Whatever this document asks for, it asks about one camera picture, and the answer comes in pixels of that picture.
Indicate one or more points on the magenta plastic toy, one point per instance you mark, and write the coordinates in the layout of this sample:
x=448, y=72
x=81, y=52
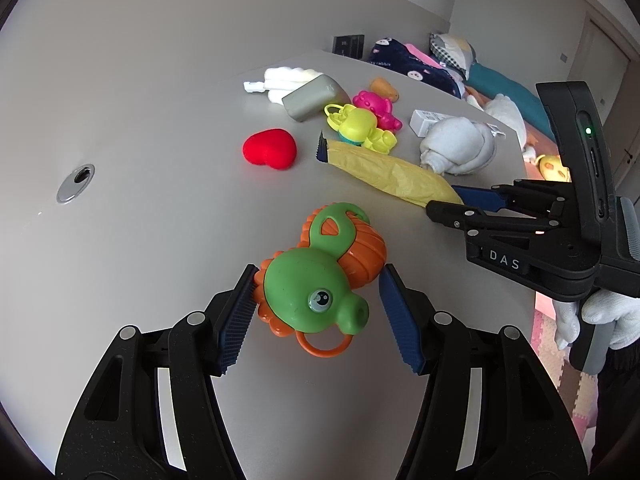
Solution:
x=375, y=105

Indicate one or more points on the pink cloth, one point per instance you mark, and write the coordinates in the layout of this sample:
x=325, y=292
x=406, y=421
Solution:
x=420, y=55

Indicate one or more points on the yellow plastic bag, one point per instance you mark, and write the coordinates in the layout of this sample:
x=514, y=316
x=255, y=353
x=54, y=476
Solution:
x=390, y=175

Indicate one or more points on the small orange animal toy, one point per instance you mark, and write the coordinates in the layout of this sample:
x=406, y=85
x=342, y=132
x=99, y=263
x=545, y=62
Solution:
x=385, y=89

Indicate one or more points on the white wardrobe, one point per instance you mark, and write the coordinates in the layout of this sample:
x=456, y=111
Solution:
x=627, y=175

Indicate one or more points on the pastel foam floor mat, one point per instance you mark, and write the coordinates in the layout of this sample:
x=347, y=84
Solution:
x=560, y=370

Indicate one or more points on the checked pillow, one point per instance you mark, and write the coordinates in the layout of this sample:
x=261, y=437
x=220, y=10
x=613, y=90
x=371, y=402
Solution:
x=452, y=52

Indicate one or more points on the yellow plush toy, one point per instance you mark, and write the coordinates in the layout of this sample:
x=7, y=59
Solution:
x=550, y=167

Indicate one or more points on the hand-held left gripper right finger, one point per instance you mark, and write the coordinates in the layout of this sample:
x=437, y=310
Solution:
x=400, y=320

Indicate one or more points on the white ridged plastic toy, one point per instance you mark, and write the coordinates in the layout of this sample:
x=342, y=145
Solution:
x=287, y=80

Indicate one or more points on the black wall panel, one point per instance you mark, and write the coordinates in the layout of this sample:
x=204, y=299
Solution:
x=348, y=45

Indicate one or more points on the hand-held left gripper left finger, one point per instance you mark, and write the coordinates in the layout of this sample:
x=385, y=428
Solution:
x=235, y=325

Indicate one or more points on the person's right hand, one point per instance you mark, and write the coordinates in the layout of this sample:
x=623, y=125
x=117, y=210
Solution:
x=625, y=320

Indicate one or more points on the white door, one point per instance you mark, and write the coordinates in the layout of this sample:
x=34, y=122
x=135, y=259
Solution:
x=605, y=65

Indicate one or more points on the teal pillow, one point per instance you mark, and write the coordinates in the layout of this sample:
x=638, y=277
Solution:
x=510, y=90

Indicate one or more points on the white goose plush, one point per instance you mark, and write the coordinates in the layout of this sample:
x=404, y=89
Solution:
x=505, y=112

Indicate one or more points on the red heart toy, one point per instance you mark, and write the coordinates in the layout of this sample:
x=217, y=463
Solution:
x=270, y=147

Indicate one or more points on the grey foam corner guard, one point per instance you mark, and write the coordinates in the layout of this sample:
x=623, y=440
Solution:
x=312, y=97

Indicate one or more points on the rolled white cloth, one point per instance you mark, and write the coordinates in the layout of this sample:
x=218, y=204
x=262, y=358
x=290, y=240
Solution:
x=460, y=145

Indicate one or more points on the small white box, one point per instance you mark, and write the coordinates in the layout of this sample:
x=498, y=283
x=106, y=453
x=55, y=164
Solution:
x=424, y=121

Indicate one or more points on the yellow green plastic toy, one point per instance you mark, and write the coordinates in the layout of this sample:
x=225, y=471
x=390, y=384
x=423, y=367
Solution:
x=357, y=125

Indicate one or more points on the person's black clothing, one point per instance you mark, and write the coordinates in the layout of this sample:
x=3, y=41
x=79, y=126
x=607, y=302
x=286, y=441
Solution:
x=620, y=410

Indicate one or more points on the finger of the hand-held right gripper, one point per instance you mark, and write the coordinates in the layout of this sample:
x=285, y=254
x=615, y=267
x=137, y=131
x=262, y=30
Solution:
x=445, y=212
x=480, y=197

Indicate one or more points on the green and orange plastic toy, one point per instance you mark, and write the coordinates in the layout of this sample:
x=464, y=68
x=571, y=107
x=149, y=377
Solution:
x=305, y=285

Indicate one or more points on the navy printed blanket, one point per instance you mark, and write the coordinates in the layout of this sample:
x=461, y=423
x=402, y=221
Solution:
x=415, y=72

